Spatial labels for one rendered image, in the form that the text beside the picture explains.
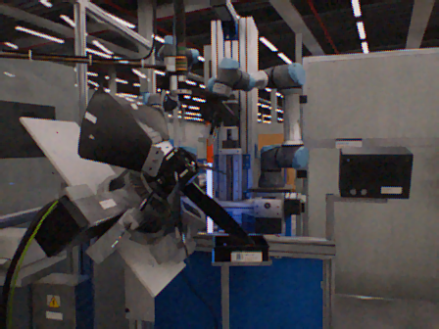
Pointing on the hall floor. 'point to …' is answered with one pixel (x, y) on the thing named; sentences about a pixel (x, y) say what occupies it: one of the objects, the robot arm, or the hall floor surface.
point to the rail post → (329, 294)
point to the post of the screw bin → (225, 297)
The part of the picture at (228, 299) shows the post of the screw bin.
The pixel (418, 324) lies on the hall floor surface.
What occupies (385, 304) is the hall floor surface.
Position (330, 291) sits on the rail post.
